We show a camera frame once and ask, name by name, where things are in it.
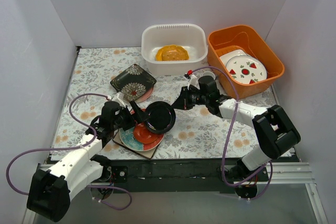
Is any black floral square plate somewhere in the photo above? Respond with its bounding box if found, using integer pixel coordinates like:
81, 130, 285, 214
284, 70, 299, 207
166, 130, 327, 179
110, 64, 156, 102

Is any floral patterned table mat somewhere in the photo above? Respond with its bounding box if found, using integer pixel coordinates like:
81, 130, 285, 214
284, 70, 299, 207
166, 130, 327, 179
50, 47, 293, 161

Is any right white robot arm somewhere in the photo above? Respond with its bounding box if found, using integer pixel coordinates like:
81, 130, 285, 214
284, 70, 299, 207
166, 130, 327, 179
172, 76, 301, 181

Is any orange plastic bin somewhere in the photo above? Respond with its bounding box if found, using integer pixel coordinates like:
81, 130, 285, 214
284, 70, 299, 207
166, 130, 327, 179
207, 25, 285, 99

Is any square dark rimmed plate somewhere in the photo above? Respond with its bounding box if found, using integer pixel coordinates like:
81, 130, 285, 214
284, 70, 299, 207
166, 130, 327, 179
113, 134, 160, 159

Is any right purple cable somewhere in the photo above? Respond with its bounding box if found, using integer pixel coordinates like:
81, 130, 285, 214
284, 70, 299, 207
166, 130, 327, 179
190, 66, 274, 200

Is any white plate in orange bin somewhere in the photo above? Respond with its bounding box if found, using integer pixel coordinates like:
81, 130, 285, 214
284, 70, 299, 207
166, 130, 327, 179
219, 49, 249, 67

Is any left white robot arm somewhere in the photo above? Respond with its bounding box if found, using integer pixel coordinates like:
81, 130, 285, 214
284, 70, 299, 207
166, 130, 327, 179
27, 101, 149, 222

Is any yellow dotted scalloped plate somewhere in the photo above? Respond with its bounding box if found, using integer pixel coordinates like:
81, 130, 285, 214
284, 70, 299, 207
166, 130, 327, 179
155, 45, 189, 61

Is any small grey white cup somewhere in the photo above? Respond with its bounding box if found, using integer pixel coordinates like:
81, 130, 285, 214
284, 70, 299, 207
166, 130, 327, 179
202, 71, 216, 80

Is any watermelon pattern round plate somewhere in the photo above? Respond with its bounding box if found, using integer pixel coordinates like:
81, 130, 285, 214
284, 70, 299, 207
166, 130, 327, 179
226, 56, 267, 84

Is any red and teal round plate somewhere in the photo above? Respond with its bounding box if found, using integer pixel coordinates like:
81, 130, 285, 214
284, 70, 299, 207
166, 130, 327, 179
119, 127, 164, 152

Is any white plastic bin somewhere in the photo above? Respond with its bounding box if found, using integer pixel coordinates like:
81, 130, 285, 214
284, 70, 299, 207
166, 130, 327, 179
141, 24, 208, 76

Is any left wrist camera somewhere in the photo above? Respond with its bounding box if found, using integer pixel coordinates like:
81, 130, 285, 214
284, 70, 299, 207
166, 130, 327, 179
111, 92, 126, 108

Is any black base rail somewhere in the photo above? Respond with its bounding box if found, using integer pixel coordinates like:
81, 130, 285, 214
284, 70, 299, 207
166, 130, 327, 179
34, 157, 316, 193

